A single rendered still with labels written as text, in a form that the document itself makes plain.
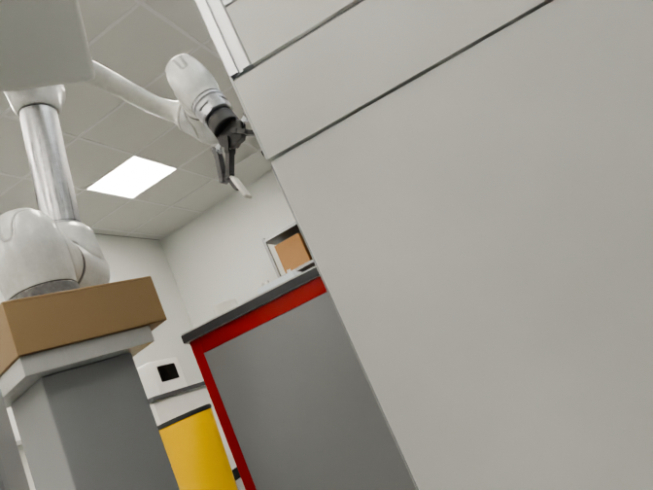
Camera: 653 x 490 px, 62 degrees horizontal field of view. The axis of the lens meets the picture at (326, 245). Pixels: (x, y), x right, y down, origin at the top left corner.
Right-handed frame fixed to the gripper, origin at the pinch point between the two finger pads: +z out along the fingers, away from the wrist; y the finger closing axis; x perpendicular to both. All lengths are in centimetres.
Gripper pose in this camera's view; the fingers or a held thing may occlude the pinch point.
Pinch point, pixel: (264, 175)
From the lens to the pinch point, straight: 133.6
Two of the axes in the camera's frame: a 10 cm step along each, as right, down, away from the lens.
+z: 6.0, 7.5, -2.8
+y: 7.0, -6.6, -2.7
